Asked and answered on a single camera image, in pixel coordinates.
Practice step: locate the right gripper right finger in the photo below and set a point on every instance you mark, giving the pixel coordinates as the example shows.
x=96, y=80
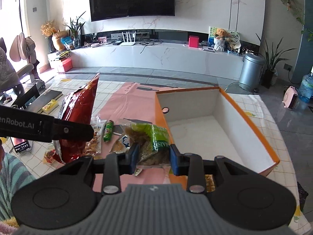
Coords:
x=189, y=165

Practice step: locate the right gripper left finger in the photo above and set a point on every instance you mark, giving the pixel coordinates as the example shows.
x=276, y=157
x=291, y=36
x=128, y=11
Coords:
x=116, y=165

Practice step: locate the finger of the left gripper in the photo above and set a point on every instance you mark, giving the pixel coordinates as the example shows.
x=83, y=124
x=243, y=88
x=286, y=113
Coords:
x=63, y=129

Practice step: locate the white blue chip bag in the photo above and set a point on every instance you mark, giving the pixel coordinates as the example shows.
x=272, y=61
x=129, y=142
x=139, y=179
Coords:
x=121, y=144

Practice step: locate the red snack bag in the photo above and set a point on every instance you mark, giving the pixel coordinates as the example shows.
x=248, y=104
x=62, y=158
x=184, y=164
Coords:
x=76, y=107

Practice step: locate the green sausage stick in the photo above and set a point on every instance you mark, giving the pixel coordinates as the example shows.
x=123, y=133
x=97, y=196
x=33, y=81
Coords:
x=108, y=131

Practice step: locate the green raisin snack bag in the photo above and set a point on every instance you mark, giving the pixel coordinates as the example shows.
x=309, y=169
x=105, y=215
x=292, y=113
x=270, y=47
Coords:
x=153, y=142

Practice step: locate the orange spicy nuts pack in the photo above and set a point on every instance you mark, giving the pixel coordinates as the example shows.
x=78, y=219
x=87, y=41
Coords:
x=94, y=147

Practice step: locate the smartphone with video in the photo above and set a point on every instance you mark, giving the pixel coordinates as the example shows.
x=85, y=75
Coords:
x=20, y=145

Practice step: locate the yellow duck tissue pack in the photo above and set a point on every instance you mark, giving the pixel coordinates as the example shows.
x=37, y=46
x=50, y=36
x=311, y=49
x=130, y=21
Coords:
x=50, y=106

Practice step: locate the black notebook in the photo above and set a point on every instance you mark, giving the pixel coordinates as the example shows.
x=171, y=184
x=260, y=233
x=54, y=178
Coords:
x=43, y=99

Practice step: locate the orange cardboard box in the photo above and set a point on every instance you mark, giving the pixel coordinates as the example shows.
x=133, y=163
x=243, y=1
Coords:
x=208, y=122

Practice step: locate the pink table mat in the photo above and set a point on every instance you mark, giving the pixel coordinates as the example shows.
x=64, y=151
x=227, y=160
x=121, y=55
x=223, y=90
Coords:
x=139, y=103

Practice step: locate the red storage box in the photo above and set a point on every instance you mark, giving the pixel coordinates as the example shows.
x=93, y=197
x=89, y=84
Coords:
x=60, y=61

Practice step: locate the lemon pattern tablecloth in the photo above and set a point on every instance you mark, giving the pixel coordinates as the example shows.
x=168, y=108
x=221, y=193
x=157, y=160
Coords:
x=252, y=105

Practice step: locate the white wifi router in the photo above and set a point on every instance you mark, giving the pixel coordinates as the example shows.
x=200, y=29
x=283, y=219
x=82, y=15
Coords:
x=128, y=39

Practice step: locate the white tv cabinet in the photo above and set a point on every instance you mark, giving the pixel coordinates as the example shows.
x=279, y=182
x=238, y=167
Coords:
x=164, y=56

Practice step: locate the potted green plant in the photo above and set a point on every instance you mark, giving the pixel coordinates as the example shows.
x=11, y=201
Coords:
x=272, y=55

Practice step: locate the silver trash can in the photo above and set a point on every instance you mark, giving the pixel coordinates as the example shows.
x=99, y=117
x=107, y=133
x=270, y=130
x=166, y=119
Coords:
x=251, y=72

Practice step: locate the pink small heater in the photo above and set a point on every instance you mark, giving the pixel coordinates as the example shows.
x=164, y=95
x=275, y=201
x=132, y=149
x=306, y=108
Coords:
x=290, y=98

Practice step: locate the red box on cabinet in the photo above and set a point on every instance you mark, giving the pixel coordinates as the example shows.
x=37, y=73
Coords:
x=193, y=42

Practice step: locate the teddy bear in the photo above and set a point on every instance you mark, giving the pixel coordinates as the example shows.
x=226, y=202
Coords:
x=220, y=39

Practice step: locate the blue water bottle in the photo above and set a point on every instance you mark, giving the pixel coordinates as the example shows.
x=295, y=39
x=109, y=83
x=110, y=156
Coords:
x=306, y=87

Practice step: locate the hanging ivy plant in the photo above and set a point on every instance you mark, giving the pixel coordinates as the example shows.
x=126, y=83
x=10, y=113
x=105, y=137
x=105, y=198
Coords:
x=299, y=15

